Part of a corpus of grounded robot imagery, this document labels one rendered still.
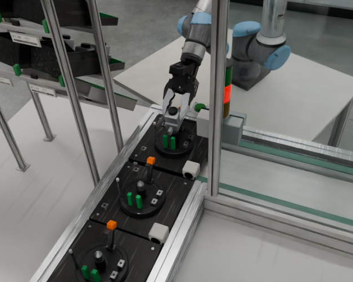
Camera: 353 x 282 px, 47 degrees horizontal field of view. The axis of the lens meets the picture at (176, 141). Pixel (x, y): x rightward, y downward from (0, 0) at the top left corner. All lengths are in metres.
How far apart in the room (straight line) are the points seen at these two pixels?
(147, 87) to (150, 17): 2.46
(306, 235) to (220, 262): 0.26
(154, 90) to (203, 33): 0.54
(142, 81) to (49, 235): 0.84
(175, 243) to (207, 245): 0.15
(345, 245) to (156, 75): 1.11
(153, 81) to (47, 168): 0.64
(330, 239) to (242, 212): 0.26
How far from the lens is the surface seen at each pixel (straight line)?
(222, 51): 0.90
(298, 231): 1.27
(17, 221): 1.44
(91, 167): 1.32
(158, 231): 1.15
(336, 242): 1.28
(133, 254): 1.14
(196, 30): 1.36
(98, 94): 1.31
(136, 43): 3.84
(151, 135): 1.43
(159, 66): 1.96
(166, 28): 4.04
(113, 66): 1.33
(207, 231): 1.30
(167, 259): 1.14
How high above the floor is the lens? 1.95
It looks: 45 degrees down
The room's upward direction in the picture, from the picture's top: 3 degrees counter-clockwise
